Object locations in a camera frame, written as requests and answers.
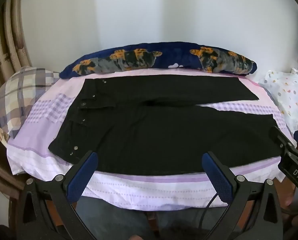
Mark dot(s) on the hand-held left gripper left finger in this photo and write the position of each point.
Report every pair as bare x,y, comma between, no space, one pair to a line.
82,176

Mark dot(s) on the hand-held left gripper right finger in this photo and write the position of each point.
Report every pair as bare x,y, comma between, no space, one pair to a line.
217,177

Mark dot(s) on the black pants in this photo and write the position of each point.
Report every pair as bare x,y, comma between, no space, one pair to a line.
169,132

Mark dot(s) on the white cloth with coloured dots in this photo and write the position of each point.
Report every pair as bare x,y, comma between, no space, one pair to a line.
291,97

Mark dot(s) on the person's legs in jeans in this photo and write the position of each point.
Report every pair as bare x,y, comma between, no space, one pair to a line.
114,220

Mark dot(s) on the purple and white bed sheet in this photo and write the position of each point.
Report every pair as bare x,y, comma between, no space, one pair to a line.
144,190

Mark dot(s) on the plaid pillow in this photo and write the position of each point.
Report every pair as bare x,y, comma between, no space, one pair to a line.
16,97

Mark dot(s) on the navy blue patterned pillow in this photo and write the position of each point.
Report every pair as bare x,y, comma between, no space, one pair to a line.
144,58

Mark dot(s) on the rattan furniture frame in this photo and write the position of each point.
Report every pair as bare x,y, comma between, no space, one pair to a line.
6,45

